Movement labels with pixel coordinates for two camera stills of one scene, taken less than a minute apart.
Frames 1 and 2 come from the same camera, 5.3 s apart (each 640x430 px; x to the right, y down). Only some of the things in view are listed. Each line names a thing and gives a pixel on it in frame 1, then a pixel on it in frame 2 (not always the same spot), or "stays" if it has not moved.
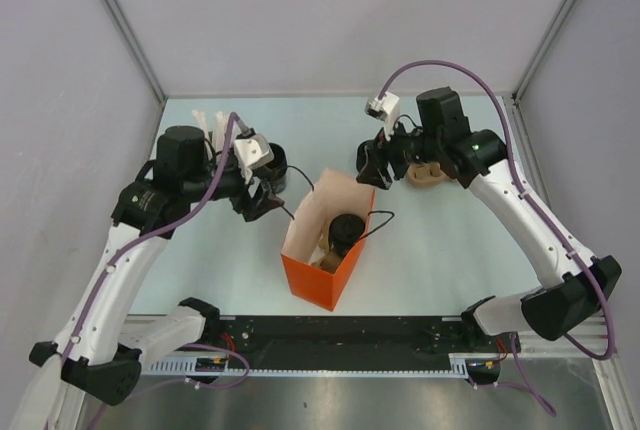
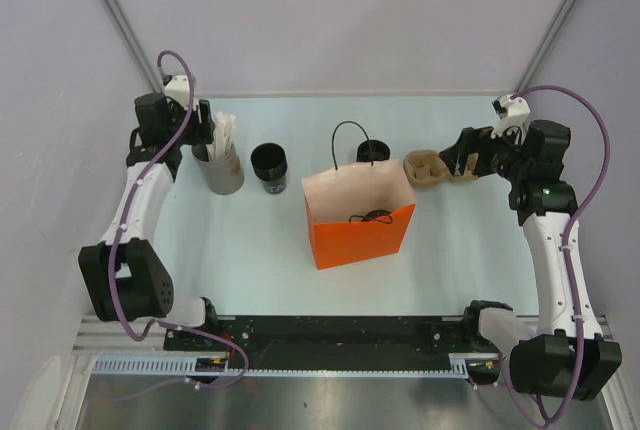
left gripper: [254, 206] → [202, 132]
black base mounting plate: [355, 337] stays
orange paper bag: [319, 197] → [360, 212]
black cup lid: [345, 229] → [375, 213]
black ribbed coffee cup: [365, 160] stays
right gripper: [385, 151] → [482, 142]
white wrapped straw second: [220, 123] stays
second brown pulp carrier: [425, 174] stays
